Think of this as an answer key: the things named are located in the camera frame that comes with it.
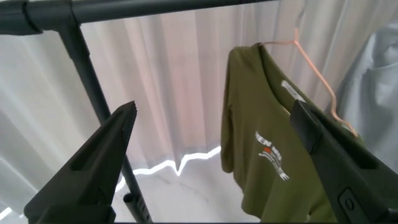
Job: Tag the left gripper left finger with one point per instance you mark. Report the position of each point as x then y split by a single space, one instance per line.
90 174

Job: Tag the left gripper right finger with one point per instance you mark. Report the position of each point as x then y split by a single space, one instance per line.
351 174

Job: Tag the pale grey shorts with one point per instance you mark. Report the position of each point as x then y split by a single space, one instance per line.
370 99

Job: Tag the green printed shirt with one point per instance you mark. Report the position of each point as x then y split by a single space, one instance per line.
258 124

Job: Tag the pink clothes hanger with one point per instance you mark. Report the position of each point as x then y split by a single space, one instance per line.
314 70

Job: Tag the black clothes rack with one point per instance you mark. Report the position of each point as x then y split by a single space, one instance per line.
81 62

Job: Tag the white curtain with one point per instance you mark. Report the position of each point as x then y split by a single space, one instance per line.
171 93

